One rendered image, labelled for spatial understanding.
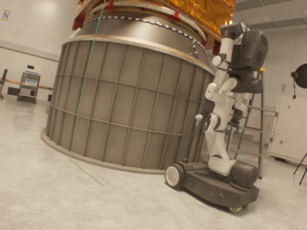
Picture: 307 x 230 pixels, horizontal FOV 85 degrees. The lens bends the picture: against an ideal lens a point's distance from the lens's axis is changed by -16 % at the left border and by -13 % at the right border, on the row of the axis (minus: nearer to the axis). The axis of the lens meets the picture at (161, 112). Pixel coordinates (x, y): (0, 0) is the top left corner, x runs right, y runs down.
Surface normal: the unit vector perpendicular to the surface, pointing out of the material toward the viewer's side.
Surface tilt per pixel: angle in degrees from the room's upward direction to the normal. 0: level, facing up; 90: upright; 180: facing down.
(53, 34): 90
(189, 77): 90
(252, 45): 90
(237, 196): 90
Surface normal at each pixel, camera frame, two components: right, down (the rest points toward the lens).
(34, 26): 0.62, 0.15
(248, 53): -0.78, -0.15
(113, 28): -0.07, -0.48
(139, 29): 0.15, -0.43
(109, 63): -0.12, 0.00
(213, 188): -0.58, -0.11
